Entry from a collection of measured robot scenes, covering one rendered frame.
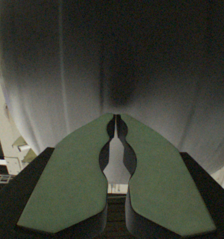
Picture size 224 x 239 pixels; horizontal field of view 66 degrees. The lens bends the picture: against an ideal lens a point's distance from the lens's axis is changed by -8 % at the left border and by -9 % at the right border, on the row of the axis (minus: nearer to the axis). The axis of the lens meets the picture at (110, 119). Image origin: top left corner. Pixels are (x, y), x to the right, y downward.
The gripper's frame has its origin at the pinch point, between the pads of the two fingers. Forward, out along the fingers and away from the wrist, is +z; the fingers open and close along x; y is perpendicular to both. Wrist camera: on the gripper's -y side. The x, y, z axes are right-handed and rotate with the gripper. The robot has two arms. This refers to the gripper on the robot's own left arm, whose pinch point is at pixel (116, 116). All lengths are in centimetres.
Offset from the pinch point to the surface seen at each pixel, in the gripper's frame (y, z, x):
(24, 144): 49, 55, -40
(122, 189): 59, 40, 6
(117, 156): 5.7, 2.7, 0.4
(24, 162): 48, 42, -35
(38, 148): 6.0, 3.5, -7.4
